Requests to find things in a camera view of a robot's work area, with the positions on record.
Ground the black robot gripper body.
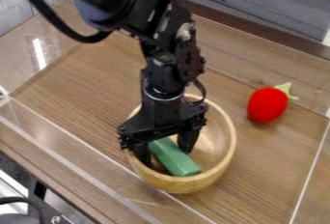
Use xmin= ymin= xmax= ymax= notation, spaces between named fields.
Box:
xmin=118 ymin=90 xmax=208 ymax=150

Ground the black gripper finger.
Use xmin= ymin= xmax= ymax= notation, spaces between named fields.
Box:
xmin=133 ymin=144 xmax=152 ymax=167
xmin=177 ymin=126 xmax=202 ymax=154

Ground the green rectangular block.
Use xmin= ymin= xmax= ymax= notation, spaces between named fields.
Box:
xmin=149 ymin=137 xmax=202 ymax=177

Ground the light wooden oval bowl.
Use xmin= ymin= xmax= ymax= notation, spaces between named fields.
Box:
xmin=127 ymin=98 xmax=238 ymax=194

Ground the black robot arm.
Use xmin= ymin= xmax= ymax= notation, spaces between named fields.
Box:
xmin=75 ymin=0 xmax=208 ymax=165

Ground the red plush strawberry toy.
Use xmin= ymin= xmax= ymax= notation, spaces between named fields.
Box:
xmin=248 ymin=82 xmax=300 ymax=124

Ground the clear acrylic tray wall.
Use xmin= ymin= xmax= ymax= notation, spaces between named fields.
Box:
xmin=0 ymin=6 xmax=330 ymax=224

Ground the black table leg bracket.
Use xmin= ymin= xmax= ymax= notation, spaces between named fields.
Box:
xmin=0 ymin=178 xmax=77 ymax=224

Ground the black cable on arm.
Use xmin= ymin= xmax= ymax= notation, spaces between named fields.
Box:
xmin=6 ymin=0 xmax=115 ymax=44

